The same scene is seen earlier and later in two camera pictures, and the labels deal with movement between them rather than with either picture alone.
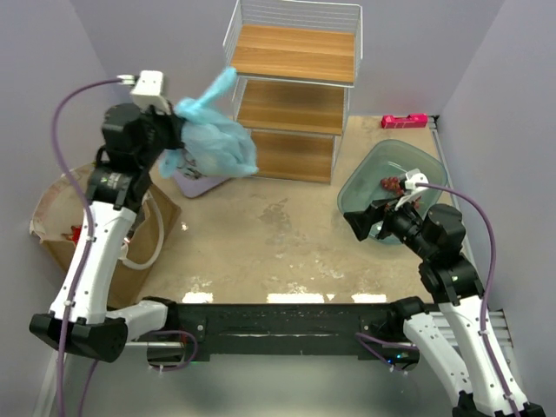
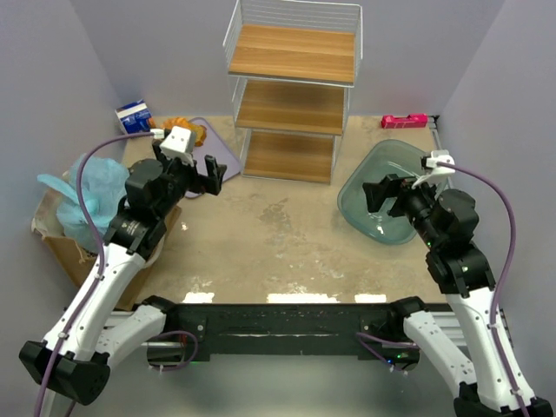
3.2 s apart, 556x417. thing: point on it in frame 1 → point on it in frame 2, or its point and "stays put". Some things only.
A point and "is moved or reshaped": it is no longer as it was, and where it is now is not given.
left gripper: [169, 131] → [201, 177]
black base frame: [343, 330] stays put
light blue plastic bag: [213, 146] is moved or reshaped
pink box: [413, 121] stays put
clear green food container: [379, 160] stays put
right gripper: [373, 218] → [392, 196]
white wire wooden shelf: [294, 62] stays put
